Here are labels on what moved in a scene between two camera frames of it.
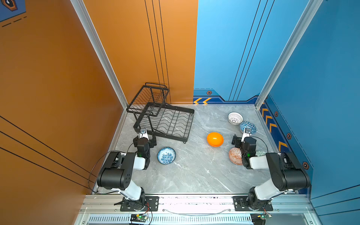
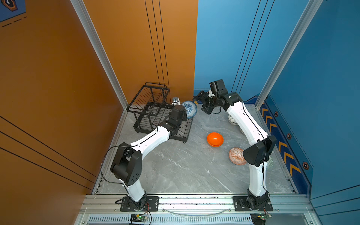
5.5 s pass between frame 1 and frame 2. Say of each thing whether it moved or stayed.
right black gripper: moved
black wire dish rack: stayed
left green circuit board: stayed
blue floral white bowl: moved
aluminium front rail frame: stayed
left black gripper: moved
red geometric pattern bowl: stayed
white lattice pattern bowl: stayed
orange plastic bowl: stayed
